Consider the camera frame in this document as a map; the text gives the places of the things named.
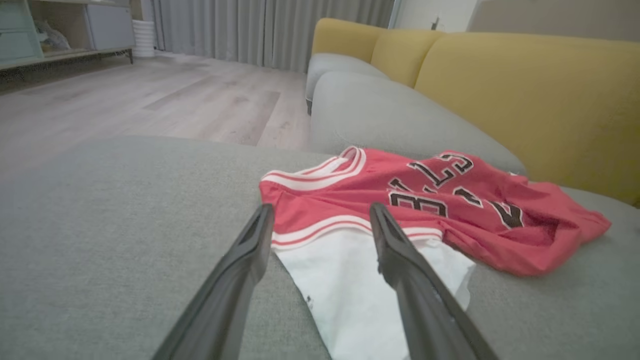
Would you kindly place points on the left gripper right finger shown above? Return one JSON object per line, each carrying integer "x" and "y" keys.
{"x": 420, "y": 300}

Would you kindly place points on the red and white basketball jersey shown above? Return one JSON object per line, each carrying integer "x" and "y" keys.
{"x": 475, "y": 220}

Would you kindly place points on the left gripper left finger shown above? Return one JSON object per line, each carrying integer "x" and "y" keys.
{"x": 235, "y": 280}

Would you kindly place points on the low cabinet with teal drawers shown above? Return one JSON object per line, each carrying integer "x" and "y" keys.
{"x": 105, "y": 25}

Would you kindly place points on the beige counter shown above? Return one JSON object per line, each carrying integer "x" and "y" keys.
{"x": 550, "y": 17}

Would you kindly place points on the grey plush toy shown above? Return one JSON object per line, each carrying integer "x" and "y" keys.
{"x": 50, "y": 36}

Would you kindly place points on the grey curtain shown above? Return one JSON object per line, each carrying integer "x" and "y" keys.
{"x": 250, "y": 30}

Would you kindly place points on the grey and yellow sofa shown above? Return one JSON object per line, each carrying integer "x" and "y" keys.
{"x": 400, "y": 110}

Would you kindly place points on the white ribbed bin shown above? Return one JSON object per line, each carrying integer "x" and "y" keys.
{"x": 144, "y": 37}

